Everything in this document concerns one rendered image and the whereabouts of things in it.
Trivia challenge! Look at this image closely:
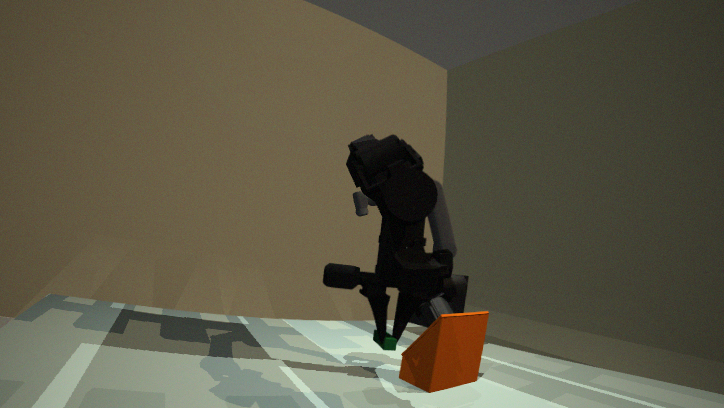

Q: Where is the green rectangular post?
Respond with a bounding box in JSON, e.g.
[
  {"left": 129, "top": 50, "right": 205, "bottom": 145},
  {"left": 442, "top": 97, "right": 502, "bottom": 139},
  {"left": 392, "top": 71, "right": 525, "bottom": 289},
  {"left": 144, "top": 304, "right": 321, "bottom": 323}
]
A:
[{"left": 373, "top": 330, "right": 397, "bottom": 351}]

